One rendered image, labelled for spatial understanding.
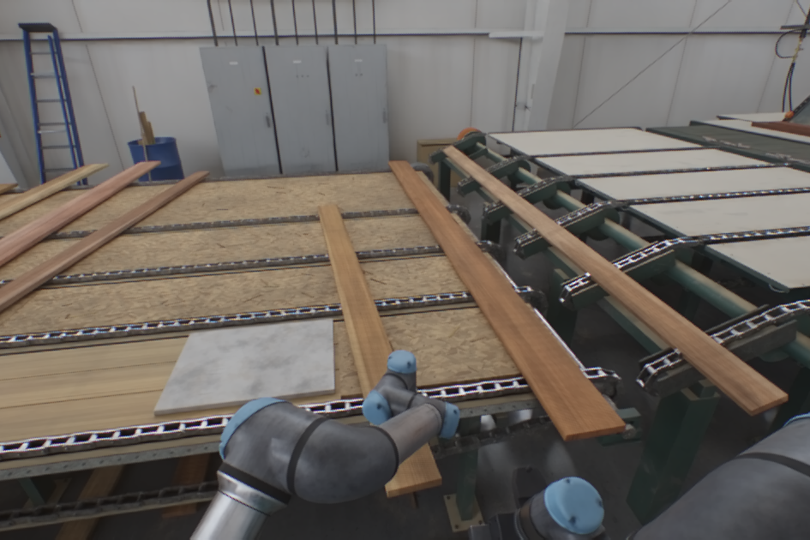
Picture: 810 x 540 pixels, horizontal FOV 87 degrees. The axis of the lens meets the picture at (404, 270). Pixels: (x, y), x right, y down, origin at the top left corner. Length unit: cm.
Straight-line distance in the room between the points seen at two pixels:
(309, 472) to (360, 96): 615
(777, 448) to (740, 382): 136
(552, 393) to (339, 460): 103
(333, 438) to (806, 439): 52
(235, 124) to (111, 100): 190
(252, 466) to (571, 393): 114
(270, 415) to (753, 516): 58
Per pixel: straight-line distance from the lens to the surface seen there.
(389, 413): 104
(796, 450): 45
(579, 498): 76
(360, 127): 664
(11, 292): 287
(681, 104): 944
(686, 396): 197
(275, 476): 71
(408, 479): 129
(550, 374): 165
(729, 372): 183
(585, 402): 158
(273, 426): 71
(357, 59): 656
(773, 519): 40
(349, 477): 67
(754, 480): 41
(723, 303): 230
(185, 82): 745
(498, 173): 400
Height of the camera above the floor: 191
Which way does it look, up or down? 27 degrees down
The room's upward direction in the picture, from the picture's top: 1 degrees counter-clockwise
